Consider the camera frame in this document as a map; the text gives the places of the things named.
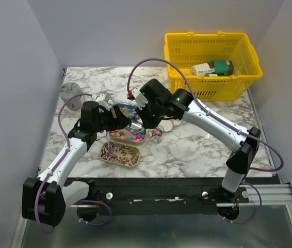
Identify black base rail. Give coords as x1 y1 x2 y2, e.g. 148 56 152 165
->
65 178 249 215

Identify yellow plastic basket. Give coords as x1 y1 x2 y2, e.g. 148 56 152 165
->
164 32 263 101

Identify pink tray star candies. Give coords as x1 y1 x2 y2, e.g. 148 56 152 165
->
108 127 146 145

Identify aluminium frame rail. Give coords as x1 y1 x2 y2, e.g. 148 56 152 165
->
23 182 292 207

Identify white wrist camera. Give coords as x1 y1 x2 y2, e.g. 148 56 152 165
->
127 88 148 110
91 91 111 110

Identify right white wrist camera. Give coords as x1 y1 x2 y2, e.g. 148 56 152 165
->
127 88 148 110

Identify beige tray rainbow lollipops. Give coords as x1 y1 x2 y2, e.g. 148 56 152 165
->
100 141 141 168

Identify blue tray clear lollipops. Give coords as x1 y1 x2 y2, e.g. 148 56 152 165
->
110 103 139 120

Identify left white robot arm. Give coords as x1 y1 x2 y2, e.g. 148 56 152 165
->
22 101 131 234

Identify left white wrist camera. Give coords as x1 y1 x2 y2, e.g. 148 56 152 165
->
91 91 111 110

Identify green brown bottle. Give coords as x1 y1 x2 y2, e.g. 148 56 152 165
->
190 60 234 76

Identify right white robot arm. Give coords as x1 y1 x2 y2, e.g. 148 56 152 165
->
130 79 261 203

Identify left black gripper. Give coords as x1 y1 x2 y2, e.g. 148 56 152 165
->
93 105 132 132

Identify silver metal scoop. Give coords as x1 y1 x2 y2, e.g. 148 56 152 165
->
128 117 143 131

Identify clear glass jar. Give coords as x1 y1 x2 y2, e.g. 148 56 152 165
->
148 126 164 144

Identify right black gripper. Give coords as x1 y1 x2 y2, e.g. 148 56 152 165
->
135 99 165 130

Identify grey drawstring pouch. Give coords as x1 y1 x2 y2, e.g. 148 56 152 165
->
59 82 83 111

